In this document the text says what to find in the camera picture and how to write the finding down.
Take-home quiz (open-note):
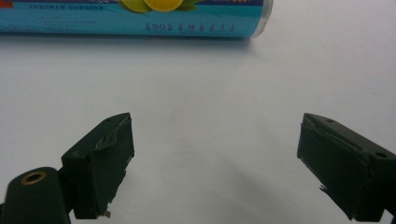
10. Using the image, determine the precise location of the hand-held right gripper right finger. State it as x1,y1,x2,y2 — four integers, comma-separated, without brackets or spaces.
296,112,396,223

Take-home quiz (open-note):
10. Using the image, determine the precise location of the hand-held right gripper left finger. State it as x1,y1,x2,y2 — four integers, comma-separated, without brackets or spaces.
61,112,135,219

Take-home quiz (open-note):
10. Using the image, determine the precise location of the blue lemon-print cylindrical can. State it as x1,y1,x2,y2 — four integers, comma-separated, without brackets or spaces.
0,0,275,39

